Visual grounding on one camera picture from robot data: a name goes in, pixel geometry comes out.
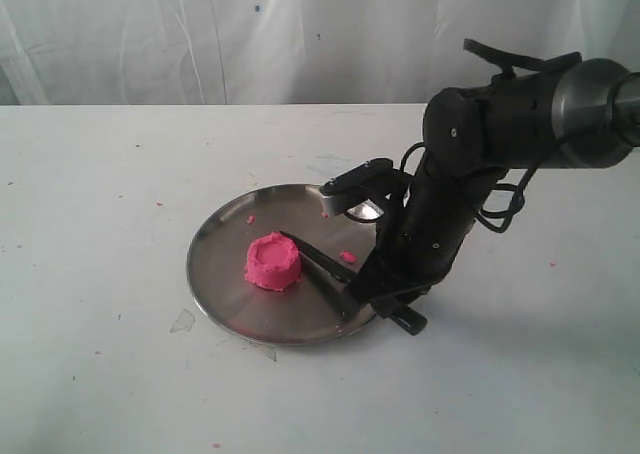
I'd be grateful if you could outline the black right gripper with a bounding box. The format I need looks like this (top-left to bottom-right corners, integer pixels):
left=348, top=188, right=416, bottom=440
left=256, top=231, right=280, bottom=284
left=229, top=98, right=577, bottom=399
left=346, top=153, right=493, bottom=336

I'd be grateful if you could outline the black handled tool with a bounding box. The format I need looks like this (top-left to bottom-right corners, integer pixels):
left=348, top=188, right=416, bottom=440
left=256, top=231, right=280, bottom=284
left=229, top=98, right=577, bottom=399
left=277, top=230, right=362, bottom=318

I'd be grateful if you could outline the pink play dough lump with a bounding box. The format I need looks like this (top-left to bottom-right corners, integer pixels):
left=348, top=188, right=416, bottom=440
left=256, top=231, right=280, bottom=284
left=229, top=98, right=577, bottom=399
left=244, top=232, right=302, bottom=292

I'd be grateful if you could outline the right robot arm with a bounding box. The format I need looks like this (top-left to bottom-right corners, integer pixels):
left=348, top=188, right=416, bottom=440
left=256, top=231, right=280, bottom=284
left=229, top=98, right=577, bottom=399
left=342, top=55, right=639, bottom=334

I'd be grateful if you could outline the pink dough crumb right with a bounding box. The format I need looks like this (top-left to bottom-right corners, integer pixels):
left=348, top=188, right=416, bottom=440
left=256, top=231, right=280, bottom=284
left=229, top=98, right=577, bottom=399
left=340, top=251, right=357, bottom=264

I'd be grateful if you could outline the round steel plate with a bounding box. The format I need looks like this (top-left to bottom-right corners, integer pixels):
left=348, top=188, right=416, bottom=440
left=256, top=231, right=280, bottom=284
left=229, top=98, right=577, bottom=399
left=186, top=184, right=380, bottom=346

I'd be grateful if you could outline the clear tape scrap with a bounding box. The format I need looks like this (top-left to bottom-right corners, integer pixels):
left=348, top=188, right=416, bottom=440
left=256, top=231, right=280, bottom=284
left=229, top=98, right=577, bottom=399
left=169, top=309, right=196, bottom=334

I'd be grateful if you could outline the white backdrop curtain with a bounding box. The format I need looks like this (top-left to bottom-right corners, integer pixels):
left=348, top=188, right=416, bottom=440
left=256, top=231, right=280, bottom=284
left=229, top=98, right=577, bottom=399
left=1, top=0, right=639, bottom=105

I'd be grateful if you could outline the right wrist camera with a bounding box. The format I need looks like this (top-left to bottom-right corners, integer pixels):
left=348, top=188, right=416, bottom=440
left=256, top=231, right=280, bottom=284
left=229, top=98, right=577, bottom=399
left=319, top=158, right=397, bottom=216

